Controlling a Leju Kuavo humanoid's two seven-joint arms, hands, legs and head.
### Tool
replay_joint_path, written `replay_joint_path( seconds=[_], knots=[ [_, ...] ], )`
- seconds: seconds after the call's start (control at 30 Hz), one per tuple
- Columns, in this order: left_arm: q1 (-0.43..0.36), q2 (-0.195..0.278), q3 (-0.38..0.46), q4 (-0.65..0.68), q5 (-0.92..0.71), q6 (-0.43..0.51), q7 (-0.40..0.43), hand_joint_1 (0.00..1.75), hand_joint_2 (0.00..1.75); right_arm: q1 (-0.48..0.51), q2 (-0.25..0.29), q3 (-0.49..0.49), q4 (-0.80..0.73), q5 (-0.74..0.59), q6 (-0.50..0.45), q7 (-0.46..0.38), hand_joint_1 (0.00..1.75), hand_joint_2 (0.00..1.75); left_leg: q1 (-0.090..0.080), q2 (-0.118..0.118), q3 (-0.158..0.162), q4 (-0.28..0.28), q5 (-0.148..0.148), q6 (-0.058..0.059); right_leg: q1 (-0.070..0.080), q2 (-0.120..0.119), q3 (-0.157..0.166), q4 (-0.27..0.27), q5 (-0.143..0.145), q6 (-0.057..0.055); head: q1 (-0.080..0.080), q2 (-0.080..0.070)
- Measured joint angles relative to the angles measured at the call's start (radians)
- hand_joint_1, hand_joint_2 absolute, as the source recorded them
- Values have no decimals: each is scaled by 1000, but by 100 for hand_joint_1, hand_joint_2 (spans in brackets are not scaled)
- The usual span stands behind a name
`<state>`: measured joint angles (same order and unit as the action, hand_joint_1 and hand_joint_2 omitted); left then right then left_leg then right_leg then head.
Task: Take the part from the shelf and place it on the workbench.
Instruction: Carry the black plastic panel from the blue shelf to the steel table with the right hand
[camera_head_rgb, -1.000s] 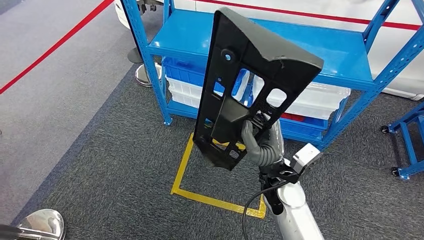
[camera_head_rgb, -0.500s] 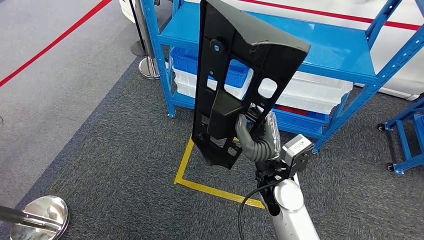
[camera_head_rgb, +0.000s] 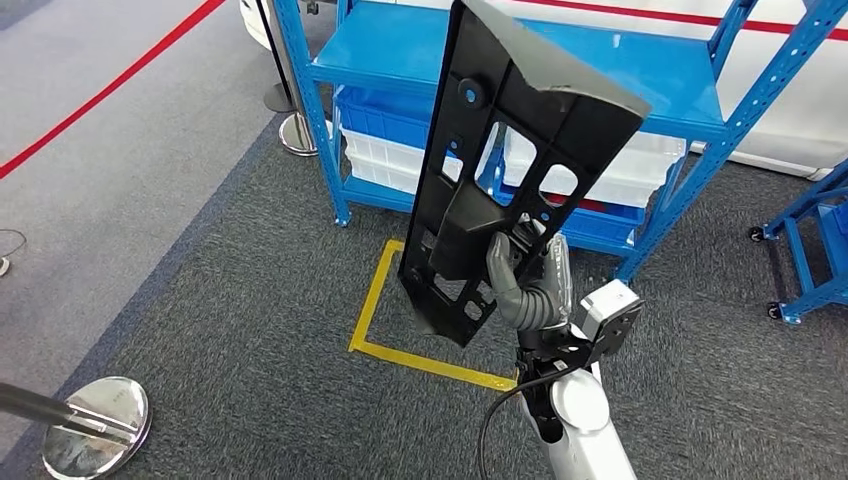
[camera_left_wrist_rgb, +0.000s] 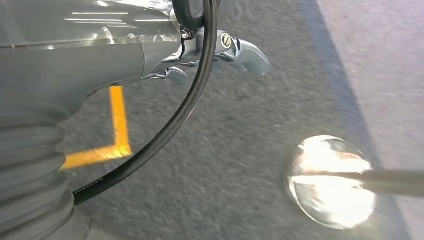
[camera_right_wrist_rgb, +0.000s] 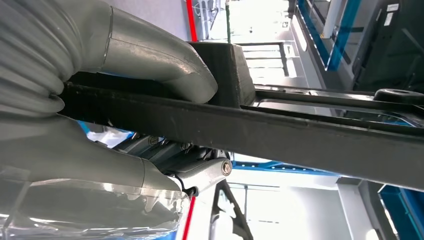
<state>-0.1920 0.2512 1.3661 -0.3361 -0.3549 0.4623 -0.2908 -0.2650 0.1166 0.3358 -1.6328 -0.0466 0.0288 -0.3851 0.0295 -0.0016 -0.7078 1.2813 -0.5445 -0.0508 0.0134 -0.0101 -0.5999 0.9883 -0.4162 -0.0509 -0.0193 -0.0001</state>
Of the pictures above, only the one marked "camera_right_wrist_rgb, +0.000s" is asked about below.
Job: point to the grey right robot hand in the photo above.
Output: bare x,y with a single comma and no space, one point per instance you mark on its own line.
66,155

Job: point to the red barrier belt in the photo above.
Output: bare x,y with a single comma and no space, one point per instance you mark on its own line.
191,20

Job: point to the blue metal shelf rack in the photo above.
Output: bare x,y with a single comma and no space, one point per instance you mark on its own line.
281,167

